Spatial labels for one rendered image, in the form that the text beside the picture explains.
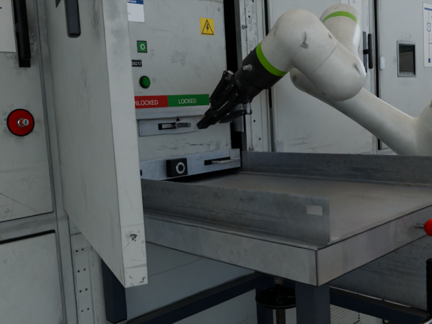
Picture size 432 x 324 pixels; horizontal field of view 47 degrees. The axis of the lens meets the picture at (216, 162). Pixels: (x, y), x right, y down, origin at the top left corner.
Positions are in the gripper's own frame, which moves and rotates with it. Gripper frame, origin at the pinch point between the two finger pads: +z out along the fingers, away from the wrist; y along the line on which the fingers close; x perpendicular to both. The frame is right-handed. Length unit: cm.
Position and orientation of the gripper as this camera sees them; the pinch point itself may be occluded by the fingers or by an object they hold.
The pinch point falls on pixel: (208, 119)
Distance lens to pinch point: 130.7
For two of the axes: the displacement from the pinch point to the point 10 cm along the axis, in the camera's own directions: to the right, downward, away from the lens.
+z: -5.6, 4.6, 6.8
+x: 7.3, -1.2, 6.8
